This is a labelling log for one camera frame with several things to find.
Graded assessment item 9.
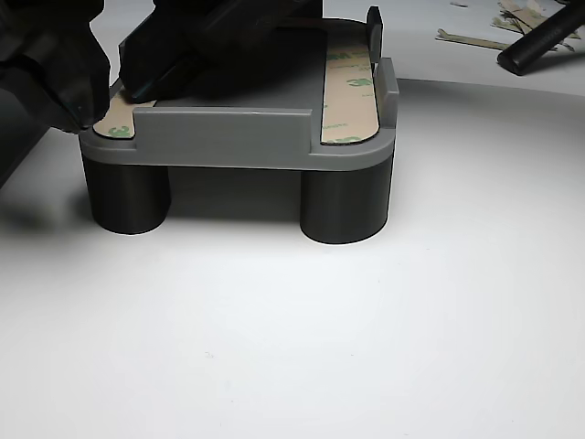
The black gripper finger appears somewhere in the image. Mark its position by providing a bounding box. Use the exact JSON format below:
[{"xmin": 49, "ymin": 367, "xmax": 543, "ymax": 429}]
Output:
[{"xmin": 58, "ymin": 40, "xmax": 113, "ymax": 133}]

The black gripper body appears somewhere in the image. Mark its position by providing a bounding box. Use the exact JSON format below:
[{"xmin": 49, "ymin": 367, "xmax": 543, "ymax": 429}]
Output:
[
  {"xmin": 153, "ymin": 0, "xmax": 326, "ymax": 100},
  {"xmin": 0, "ymin": 0, "xmax": 106, "ymax": 92}
]

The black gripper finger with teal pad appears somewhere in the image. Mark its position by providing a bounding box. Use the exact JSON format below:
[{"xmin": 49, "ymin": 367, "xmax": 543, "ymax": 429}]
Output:
[{"xmin": 118, "ymin": 6, "xmax": 202, "ymax": 103}]

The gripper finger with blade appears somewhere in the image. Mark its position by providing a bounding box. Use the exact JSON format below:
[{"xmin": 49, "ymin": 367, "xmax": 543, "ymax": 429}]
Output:
[{"xmin": 22, "ymin": 54, "xmax": 86, "ymax": 135}]

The tan protective film strip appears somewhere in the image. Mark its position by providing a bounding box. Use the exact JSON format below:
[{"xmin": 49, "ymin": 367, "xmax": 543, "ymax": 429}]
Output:
[
  {"xmin": 318, "ymin": 43, "xmax": 381, "ymax": 146},
  {"xmin": 90, "ymin": 84, "xmax": 156, "ymax": 141}
]

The long thin film scrap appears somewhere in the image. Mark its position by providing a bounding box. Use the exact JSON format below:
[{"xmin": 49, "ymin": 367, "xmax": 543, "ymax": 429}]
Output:
[{"xmin": 436, "ymin": 27, "xmax": 511, "ymax": 50}]

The tan film scrap pile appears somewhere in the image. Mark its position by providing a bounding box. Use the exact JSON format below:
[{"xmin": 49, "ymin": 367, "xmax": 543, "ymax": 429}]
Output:
[{"xmin": 491, "ymin": 0, "xmax": 549, "ymax": 36}]

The grey fixture with black legs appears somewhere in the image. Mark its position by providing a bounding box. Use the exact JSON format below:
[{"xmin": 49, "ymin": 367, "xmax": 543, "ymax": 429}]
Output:
[{"xmin": 78, "ymin": 16, "xmax": 401, "ymax": 246}]

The black upright tab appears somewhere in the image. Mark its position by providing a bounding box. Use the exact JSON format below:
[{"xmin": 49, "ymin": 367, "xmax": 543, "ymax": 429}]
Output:
[{"xmin": 365, "ymin": 5, "xmax": 385, "ymax": 64}]

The black cylindrical rod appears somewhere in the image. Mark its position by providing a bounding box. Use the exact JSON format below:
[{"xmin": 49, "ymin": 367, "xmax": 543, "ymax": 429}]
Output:
[{"xmin": 496, "ymin": 2, "xmax": 585, "ymax": 77}]

